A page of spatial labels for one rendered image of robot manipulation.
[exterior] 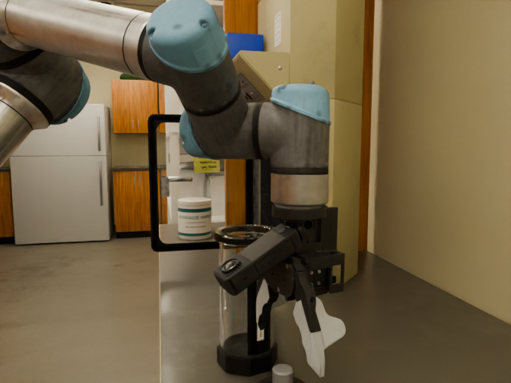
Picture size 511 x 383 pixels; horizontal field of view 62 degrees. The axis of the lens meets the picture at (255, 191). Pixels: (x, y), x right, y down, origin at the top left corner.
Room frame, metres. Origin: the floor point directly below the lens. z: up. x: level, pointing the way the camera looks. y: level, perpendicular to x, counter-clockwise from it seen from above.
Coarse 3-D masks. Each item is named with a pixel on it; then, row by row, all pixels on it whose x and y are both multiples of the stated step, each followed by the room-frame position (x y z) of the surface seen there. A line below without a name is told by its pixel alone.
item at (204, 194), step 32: (160, 128) 1.22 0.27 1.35; (160, 160) 1.22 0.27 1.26; (192, 160) 1.24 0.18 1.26; (224, 160) 1.26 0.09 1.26; (160, 192) 1.22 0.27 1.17; (192, 192) 1.24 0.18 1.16; (224, 192) 1.26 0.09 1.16; (160, 224) 1.22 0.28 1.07; (192, 224) 1.24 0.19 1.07; (224, 224) 1.26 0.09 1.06
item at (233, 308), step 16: (240, 224) 0.74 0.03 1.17; (256, 224) 0.74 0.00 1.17; (224, 256) 0.66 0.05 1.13; (224, 304) 0.66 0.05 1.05; (240, 304) 0.64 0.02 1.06; (224, 320) 0.66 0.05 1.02; (240, 320) 0.64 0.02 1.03; (272, 320) 0.67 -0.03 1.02; (224, 336) 0.66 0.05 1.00; (240, 336) 0.64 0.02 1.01; (272, 336) 0.67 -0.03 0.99; (224, 352) 0.66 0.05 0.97; (240, 352) 0.64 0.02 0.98
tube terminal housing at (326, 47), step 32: (288, 0) 0.99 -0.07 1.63; (320, 0) 1.00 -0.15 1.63; (352, 0) 1.09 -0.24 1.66; (288, 32) 0.99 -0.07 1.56; (320, 32) 1.00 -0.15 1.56; (352, 32) 1.10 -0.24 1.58; (320, 64) 1.00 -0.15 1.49; (352, 64) 1.10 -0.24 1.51; (352, 96) 1.11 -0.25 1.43; (352, 128) 1.11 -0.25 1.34; (352, 160) 1.12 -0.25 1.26; (352, 192) 1.12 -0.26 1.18; (352, 224) 1.13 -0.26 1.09; (352, 256) 1.13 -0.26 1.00
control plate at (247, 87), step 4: (240, 76) 1.08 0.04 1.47; (240, 80) 1.11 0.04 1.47; (244, 80) 1.08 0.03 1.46; (244, 84) 1.11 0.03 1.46; (248, 84) 1.09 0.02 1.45; (244, 88) 1.14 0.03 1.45; (248, 88) 1.11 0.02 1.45; (252, 88) 1.08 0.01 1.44; (244, 92) 1.18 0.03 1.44; (248, 92) 1.14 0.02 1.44; (252, 92) 1.11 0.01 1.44; (256, 92) 1.08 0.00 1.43; (252, 96) 1.14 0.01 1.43; (256, 96) 1.11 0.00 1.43; (260, 96) 1.08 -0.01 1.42; (248, 100) 1.22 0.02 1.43; (252, 100) 1.18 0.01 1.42; (256, 100) 1.15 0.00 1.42; (260, 100) 1.12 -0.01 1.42
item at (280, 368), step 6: (276, 366) 0.55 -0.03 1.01; (282, 366) 0.55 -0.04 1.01; (288, 366) 0.55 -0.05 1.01; (276, 372) 0.53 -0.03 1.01; (282, 372) 0.53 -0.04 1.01; (288, 372) 0.53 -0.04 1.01; (264, 378) 0.57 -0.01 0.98; (270, 378) 0.57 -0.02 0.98; (276, 378) 0.53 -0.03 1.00; (282, 378) 0.53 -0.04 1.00; (288, 378) 0.53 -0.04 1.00; (294, 378) 0.57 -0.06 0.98
